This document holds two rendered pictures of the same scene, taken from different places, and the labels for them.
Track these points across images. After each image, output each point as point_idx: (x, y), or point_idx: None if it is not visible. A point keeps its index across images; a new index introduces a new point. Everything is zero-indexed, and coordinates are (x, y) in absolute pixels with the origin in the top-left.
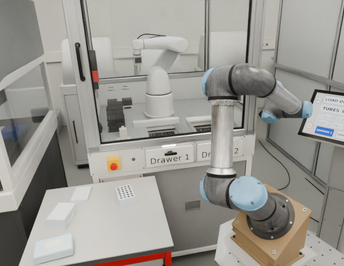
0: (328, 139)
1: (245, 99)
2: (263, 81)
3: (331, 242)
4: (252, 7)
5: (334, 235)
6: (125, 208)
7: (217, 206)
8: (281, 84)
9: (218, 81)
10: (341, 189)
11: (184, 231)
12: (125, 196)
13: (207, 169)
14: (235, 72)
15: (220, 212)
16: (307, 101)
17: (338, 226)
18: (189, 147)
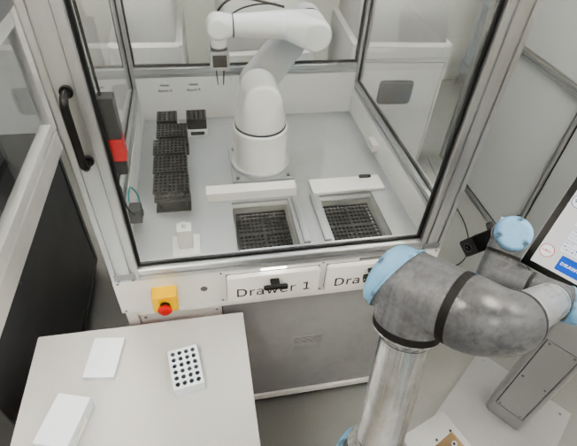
0: None
1: (437, 194)
2: (521, 345)
3: (521, 403)
4: (507, 11)
5: (531, 398)
6: (186, 403)
7: (348, 341)
8: (532, 231)
9: (407, 310)
10: (566, 349)
11: (288, 370)
12: (186, 379)
13: (341, 296)
14: (457, 316)
15: (352, 347)
16: None
17: (542, 391)
18: (312, 272)
